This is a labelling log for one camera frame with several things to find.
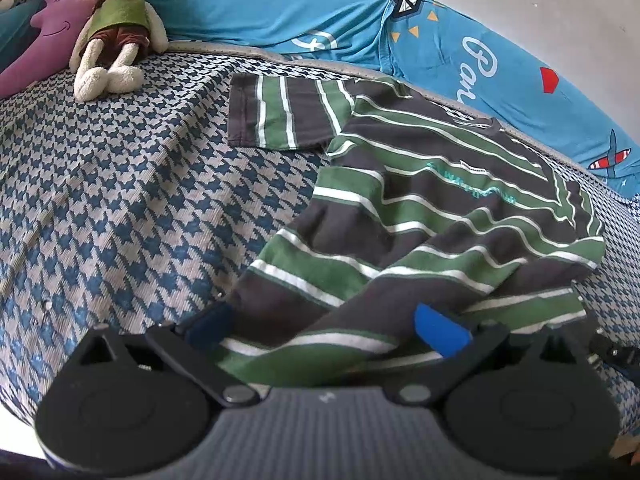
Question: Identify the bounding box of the white rabbit plush toy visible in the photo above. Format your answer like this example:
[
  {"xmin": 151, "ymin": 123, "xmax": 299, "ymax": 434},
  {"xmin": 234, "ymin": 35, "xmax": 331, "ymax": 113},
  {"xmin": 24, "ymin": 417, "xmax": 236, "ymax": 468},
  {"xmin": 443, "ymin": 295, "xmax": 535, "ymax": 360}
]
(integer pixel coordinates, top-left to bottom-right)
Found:
[{"xmin": 69, "ymin": 0, "xmax": 168, "ymax": 103}]

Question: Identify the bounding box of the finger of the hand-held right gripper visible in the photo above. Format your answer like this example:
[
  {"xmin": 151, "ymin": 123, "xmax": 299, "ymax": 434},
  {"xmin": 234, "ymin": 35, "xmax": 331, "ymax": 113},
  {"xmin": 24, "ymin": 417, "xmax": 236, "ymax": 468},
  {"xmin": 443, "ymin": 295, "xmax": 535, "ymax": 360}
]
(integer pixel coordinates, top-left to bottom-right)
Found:
[{"xmin": 585, "ymin": 310, "xmax": 640, "ymax": 378}]

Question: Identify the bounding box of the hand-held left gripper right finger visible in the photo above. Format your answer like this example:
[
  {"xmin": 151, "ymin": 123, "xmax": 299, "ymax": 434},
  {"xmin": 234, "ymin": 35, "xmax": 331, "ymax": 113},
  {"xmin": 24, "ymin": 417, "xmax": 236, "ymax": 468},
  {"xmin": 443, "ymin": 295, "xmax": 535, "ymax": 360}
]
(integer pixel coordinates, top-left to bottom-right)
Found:
[{"xmin": 387, "ymin": 302, "xmax": 588, "ymax": 408}]

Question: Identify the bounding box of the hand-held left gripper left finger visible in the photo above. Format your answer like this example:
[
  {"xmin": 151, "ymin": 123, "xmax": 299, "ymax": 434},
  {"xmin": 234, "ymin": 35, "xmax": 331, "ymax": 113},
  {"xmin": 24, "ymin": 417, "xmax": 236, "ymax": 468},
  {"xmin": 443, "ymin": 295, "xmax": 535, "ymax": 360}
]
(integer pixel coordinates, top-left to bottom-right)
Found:
[{"xmin": 70, "ymin": 302, "xmax": 261, "ymax": 408}]

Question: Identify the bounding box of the purple moon plush pillow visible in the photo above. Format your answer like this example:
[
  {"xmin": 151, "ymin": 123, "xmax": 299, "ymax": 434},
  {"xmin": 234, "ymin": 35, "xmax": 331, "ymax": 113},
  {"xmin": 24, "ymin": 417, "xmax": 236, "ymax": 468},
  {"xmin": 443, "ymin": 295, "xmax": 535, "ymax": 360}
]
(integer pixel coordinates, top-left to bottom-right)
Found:
[{"xmin": 0, "ymin": 0, "xmax": 101, "ymax": 101}]

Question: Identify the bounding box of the blue white houndstooth bed mat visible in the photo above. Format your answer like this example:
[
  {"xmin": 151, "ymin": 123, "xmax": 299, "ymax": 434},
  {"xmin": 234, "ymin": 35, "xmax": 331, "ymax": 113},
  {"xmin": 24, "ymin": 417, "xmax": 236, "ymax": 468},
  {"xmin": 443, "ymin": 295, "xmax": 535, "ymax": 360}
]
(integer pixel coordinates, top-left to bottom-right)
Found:
[{"xmin": 0, "ymin": 40, "xmax": 640, "ymax": 436}]

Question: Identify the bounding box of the green grey striped t-shirt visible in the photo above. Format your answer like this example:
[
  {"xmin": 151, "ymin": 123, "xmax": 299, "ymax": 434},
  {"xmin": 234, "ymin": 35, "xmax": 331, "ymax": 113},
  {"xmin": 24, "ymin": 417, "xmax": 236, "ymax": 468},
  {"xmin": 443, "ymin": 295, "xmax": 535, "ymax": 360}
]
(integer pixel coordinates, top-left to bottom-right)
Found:
[{"xmin": 210, "ymin": 72, "xmax": 608, "ymax": 391}]

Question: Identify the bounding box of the blue patterned pillow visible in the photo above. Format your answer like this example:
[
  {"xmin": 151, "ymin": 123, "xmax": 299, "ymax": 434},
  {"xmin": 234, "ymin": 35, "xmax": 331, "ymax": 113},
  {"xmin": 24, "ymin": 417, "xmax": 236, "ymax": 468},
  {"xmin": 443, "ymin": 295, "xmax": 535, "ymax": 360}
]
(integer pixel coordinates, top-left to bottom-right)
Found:
[{"xmin": 145, "ymin": 0, "xmax": 640, "ymax": 201}]

